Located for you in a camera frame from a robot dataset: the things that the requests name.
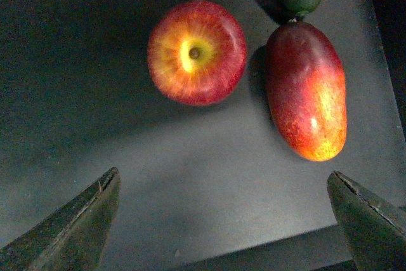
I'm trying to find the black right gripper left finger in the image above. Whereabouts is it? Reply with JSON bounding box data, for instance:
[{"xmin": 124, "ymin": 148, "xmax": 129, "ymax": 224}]
[{"xmin": 1, "ymin": 168, "xmax": 121, "ymax": 270}]

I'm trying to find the red yellow apple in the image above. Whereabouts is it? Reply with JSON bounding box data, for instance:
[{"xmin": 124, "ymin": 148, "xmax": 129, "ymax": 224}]
[{"xmin": 147, "ymin": 0, "xmax": 247, "ymax": 107}]

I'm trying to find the red yellow mango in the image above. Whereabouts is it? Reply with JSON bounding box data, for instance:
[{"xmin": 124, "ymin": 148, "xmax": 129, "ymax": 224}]
[{"xmin": 265, "ymin": 22, "xmax": 347, "ymax": 162}]

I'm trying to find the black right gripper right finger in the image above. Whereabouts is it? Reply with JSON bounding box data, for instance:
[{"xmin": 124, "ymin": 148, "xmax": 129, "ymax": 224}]
[{"xmin": 327, "ymin": 171, "xmax": 405, "ymax": 270}]

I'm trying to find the black front tray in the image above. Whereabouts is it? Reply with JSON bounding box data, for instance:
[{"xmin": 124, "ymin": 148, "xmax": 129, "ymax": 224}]
[{"xmin": 1, "ymin": 0, "xmax": 405, "ymax": 270}]

